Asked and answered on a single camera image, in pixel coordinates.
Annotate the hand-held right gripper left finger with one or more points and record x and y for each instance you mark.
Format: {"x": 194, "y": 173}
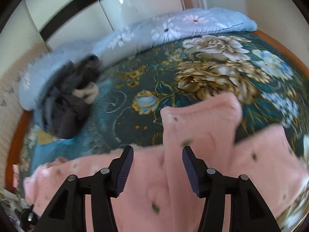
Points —
{"x": 125, "y": 171}

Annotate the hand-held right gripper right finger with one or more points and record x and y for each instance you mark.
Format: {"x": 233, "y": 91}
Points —
{"x": 190, "y": 171}

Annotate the pink floral fleece garment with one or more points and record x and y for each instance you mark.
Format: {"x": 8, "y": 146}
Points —
{"x": 205, "y": 125}

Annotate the dark grey garment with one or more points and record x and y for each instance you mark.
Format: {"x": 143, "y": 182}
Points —
{"x": 70, "y": 111}

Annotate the tan yellow fuzzy garment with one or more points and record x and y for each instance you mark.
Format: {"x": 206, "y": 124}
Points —
{"x": 87, "y": 91}

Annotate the small pink textured cloth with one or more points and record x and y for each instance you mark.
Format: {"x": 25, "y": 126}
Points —
{"x": 15, "y": 176}

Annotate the grey pink floral sheet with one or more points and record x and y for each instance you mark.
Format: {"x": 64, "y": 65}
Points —
{"x": 9, "y": 203}

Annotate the beige quilted headboard cover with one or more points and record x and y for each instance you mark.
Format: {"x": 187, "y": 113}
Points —
{"x": 10, "y": 125}

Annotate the blue floral pillow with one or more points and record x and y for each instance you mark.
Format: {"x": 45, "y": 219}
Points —
{"x": 48, "y": 65}
{"x": 193, "y": 24}

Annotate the white wardrobe with black stripe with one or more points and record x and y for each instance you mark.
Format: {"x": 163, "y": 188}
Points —
{"x": 72, "y": 9}

